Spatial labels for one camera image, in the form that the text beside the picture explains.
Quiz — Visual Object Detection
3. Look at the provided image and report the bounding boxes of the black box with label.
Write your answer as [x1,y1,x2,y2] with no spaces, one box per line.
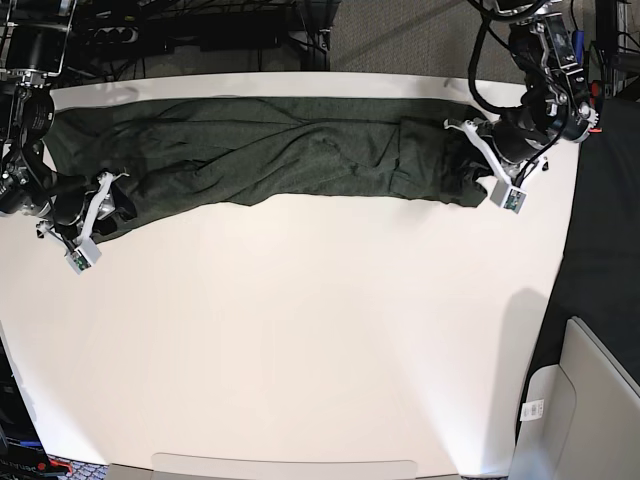
[1,347,46,479]

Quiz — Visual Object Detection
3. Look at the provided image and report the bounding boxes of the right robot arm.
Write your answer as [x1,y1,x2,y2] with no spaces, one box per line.
[1,1,137,251]

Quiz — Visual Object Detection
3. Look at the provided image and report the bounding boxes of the dark green long-sleeve shirt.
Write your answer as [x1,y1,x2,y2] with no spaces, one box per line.
[44,97,491,236]

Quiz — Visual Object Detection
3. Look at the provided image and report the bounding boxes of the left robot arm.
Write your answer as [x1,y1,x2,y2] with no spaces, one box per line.
[467,1,599,187]

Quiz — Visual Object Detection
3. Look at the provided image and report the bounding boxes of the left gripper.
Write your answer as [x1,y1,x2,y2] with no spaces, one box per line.
[444,107,550,183]

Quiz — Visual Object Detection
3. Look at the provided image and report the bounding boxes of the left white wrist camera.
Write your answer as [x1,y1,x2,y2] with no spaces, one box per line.
[490,181,527,214]

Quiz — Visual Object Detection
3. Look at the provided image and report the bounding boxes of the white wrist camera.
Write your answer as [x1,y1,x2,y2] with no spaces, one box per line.
[490,181,527,214]
[65,239,101,275]

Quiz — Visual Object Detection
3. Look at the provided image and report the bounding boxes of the red clamp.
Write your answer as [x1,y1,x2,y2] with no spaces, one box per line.
[589,80,604,133]

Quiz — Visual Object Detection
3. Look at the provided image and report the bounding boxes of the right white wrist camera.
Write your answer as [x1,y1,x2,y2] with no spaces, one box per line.
[65,239,101,275]

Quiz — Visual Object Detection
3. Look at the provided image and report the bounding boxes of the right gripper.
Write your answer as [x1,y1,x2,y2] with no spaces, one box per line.
[34,170,135,250]

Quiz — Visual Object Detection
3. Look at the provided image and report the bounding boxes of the beige plastic bin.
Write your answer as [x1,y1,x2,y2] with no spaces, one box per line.
[508,317,639,479]

